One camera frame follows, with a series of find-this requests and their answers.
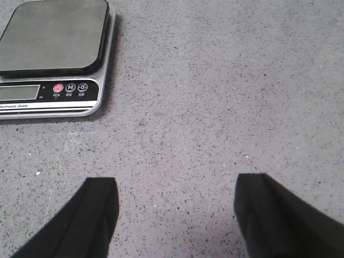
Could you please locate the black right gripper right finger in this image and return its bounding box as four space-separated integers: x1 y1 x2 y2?
234 173 343 257

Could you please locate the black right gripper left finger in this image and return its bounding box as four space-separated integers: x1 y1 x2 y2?
13 177 119 257

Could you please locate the silver digital kitchen scale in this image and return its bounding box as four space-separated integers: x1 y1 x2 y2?
1 1 116 120

